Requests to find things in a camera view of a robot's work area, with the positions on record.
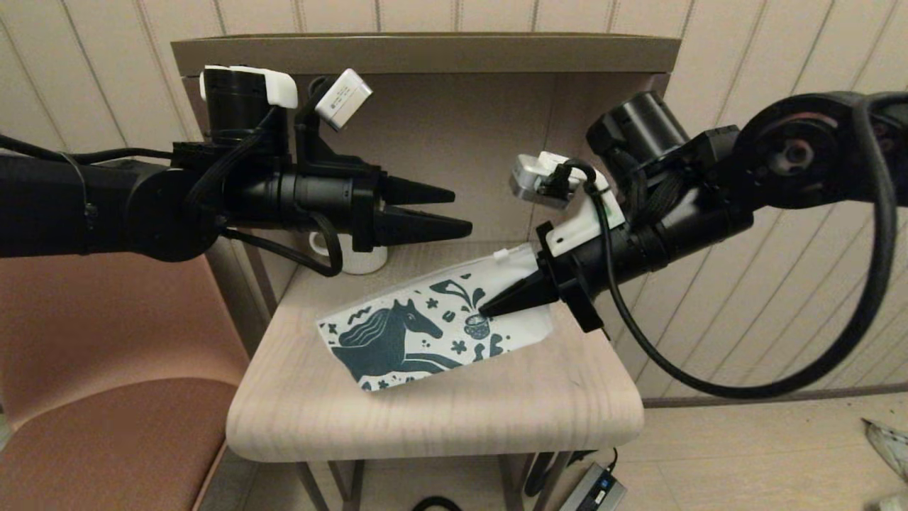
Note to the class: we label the black round floor object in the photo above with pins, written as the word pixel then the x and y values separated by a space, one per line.
pixel 436 505

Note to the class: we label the light wood shelf desk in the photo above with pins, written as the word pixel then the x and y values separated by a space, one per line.
pixel 454 53

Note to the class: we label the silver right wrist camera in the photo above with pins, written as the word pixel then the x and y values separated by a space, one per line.
pixel 528 183

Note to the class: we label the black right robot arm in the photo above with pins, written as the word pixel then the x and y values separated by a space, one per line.
pixel 780 156

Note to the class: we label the white ribbed ceramic mug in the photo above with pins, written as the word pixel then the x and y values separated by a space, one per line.
pixel 365 261

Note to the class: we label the grey crumpled floor debris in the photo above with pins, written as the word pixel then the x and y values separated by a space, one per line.
pixel 890 447

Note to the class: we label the brown pink upholstered chair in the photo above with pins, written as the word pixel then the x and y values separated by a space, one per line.
pixel 106 426

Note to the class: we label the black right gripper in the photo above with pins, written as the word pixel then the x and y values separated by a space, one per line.
pixel 603 262

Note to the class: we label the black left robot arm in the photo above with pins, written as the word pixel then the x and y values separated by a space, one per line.
pixel 106 206

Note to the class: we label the grey power adapter brick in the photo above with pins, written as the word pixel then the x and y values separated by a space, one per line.
pixel 592 491

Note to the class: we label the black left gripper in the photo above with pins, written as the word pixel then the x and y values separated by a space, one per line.
pixel 319 199

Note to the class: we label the white horse-print zipper pouch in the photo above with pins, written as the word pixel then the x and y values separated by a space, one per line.
pixel 397 341

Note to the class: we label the white right camera bracket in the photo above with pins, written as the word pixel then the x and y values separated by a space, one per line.
pixel 585 227

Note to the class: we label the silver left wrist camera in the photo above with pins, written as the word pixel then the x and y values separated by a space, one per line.
pixel 344 98

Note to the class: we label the dark metal table legs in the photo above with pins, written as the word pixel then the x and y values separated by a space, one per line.
pixel 356 490

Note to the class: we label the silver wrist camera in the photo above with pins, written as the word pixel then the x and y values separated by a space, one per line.
pixel 528 183
pixel 344 98

